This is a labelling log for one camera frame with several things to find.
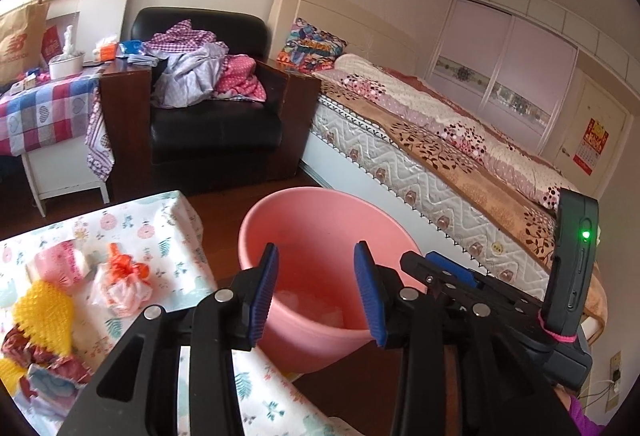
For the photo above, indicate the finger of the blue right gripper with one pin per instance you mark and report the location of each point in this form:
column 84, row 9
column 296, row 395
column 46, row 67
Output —
column 463, row 274

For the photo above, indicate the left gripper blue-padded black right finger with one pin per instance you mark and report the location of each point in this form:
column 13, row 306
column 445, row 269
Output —
column 461, row 373

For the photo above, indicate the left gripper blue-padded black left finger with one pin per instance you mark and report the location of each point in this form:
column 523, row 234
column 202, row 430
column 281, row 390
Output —
column 135, row 390

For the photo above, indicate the blue white floral wrapper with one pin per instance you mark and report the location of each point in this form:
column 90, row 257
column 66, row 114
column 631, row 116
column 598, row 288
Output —
column 43, row 392

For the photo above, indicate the orange white plastic bag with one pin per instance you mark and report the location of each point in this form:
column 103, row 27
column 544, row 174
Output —
column 121, row 284

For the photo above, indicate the yellow foam net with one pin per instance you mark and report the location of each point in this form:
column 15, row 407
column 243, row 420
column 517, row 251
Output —
column 11, row 374
column 45, row 315

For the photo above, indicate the dark red wrapper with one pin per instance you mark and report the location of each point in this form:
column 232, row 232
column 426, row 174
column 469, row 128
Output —
column 19, row 351

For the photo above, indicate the pink white patterned bag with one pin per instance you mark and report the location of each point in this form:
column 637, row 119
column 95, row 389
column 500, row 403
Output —
column 63, row 265

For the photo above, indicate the person's right hand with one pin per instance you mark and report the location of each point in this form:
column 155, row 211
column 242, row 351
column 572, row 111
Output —
column 585, row 426

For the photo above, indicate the bed with floral quilt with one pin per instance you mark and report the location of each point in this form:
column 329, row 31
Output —
column 494, row 199

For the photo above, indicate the pink plastic basin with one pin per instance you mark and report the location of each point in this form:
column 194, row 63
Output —
column 316, row 317

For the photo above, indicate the pink sliding wardrobe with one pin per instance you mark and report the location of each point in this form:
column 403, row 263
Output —
column 510, row 73

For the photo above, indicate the black leather armchair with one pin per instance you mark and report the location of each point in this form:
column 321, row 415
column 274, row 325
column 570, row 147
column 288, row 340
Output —
column 214, row 144

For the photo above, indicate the beige wooden headboard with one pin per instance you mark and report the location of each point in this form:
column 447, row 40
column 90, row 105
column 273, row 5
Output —
column 366, row 34

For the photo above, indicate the colourful comic pillow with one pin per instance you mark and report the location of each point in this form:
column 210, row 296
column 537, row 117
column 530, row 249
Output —
column 310, row 49

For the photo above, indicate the plaid tablecloth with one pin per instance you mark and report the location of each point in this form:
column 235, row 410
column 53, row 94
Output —
column 56, row 112

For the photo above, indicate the pile of clothes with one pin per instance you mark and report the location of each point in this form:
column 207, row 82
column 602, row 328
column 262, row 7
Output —
column 198, row 67

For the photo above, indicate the white round container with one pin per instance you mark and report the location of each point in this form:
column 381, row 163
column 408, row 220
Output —
column 66, row 65

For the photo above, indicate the orange tissue box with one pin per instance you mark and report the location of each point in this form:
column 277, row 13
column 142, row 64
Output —
column 106, row 49

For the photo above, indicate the brown paper shopping bag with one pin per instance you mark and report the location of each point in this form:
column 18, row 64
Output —
column 22, row 31

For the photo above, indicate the black camera device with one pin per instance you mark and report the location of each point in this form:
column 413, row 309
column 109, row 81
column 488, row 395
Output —
column 575, row 241

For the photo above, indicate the red wall calendar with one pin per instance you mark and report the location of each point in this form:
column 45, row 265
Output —
column 590, row 147

